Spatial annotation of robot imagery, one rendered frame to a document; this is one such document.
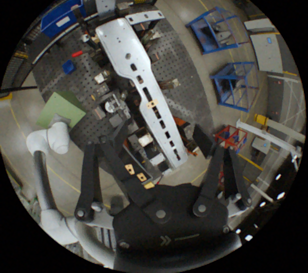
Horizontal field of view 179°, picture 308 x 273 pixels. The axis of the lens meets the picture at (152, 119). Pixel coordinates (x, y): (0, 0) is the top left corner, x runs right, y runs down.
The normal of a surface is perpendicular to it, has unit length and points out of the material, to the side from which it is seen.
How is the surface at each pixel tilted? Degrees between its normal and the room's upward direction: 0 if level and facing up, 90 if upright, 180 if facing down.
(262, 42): 90
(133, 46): 0
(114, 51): 0
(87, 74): 0
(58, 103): 42
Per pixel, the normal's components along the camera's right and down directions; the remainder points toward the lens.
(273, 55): -0.80, 0.59
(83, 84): 0.31, 0.29
